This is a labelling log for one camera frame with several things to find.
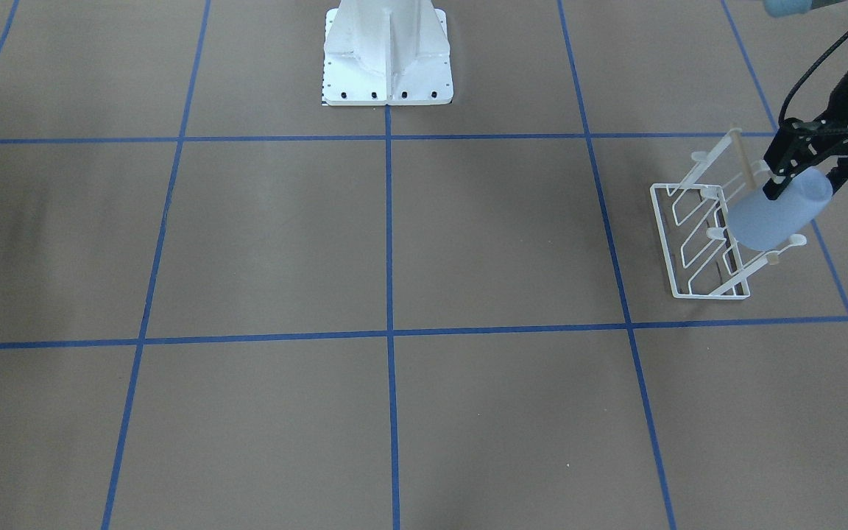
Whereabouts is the white wire cup rack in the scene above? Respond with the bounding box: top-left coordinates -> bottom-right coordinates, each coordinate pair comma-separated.
649,125 -> 808,300

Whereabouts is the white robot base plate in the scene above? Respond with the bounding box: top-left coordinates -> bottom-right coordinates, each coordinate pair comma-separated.
321,1 -> 454,107

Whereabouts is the light blue plastic cup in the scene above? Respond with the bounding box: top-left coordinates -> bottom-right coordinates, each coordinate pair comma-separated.
727,167 -> 833,252

